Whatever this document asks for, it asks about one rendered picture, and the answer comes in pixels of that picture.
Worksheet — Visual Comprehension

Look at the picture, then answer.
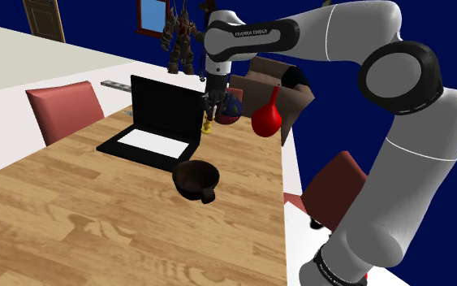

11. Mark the black open laptop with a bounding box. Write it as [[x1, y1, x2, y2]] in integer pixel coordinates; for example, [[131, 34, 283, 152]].
[[96, 74, 206, 174]]

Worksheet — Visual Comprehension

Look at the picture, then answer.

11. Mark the pink chair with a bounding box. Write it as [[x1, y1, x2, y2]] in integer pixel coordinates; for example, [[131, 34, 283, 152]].
[[24, 80, 106, 147]]

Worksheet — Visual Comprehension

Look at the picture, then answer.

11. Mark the dark brown monster figure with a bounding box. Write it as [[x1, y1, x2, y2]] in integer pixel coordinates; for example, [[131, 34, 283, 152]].
[[159, 0, 218, 83]]

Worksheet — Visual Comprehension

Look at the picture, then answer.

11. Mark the red round vase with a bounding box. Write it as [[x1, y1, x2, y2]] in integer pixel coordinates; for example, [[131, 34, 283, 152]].
[[250, 84, 283, 139]]

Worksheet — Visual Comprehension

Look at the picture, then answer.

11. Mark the dark brown cup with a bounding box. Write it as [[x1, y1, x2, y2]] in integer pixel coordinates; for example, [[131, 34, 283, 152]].
[[171, 159, 222, 206]]

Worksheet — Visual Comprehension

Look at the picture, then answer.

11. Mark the wooden table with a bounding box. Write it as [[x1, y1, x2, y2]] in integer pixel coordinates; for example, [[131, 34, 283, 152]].
[[0, 103, 288, 286]]

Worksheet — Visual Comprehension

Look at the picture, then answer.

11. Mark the red framed window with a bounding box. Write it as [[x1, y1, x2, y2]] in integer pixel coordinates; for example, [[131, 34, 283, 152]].
[[136, 0, 172, 39]]

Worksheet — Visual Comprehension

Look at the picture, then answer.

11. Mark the grey flat bar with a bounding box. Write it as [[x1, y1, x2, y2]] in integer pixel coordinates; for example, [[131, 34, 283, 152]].
[[100, 80, 132, 93]]

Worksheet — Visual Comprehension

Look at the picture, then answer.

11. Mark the dark red chair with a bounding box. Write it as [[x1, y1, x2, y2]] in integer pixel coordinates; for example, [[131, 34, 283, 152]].
[[282, 149, 369, 233]]

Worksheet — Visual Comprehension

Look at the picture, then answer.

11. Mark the brown wooden door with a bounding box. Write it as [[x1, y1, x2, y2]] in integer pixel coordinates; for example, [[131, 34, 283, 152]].
[[21, 0, 67, 44]]

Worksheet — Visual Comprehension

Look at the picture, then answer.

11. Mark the brown cardboard box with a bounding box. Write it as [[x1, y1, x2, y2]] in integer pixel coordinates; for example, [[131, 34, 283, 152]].
[[227, 55, 316, 148]]

